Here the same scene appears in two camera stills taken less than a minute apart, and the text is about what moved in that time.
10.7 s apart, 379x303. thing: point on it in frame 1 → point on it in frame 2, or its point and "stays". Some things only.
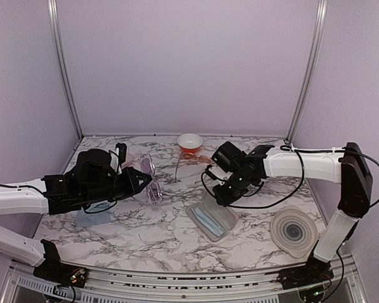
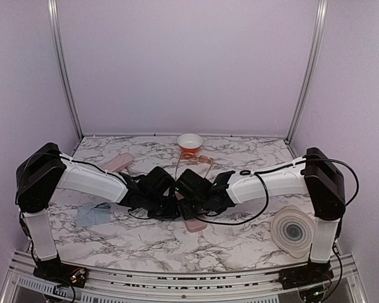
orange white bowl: x=190 y=142 stays
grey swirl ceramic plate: x=295 y=230 stays
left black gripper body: x=124 y=189 → x=160 y=210
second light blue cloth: x=83 y=219 stays
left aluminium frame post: x=62 y=64 stays
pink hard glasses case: x=213 y=219 → x=194 y=224
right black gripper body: x=234 y=192 → x=198 y=209
